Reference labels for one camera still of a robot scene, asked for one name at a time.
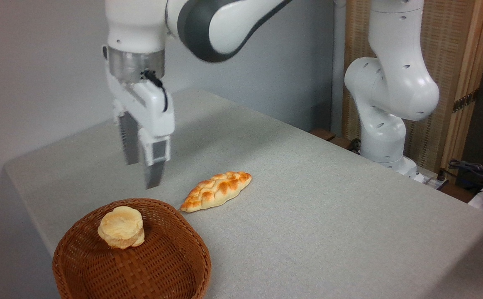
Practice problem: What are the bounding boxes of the black cable bundle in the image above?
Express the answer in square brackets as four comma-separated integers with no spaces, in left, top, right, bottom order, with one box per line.
[448,159,483,196]

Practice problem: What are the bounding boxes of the braided golden bread loaf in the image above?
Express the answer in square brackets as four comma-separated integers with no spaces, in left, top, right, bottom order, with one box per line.
[179,171,252,213]

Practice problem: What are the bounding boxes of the brown wicker basket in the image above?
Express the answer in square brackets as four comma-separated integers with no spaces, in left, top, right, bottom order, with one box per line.
[52,198,212,299]

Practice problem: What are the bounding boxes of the round pale bread bun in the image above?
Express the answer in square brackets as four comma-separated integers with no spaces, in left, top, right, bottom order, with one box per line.
[97,206,146,250]

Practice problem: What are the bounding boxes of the metal screen hinge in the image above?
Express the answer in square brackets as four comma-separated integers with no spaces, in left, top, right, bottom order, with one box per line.
[452,89,478,113]

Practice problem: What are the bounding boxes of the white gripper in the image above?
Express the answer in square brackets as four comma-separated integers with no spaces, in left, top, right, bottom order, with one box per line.
[105,69,175,189]

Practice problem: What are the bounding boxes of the brown wooden screen foot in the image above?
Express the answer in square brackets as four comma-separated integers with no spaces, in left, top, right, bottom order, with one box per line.
[310,129,360,152]

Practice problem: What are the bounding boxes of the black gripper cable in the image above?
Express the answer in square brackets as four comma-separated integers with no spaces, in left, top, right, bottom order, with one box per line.
[141,70,168,113]

